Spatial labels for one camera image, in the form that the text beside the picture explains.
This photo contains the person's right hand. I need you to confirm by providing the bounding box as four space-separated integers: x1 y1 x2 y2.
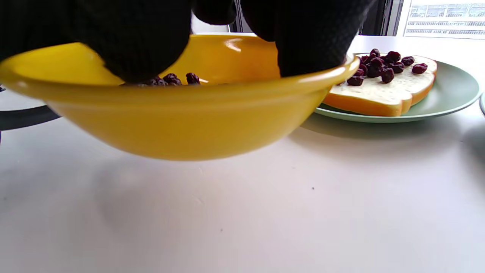
0 0 375 84

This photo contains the pile of dried cranberries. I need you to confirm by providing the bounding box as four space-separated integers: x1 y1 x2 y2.
121 72 201 87

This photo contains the yellow bowl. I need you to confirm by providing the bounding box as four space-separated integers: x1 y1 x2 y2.
0 33 360 162

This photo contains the white toast slice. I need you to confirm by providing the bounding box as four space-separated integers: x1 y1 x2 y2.
322 53 438 117

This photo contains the light green plate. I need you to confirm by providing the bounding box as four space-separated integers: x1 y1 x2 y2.
314 52 482 124

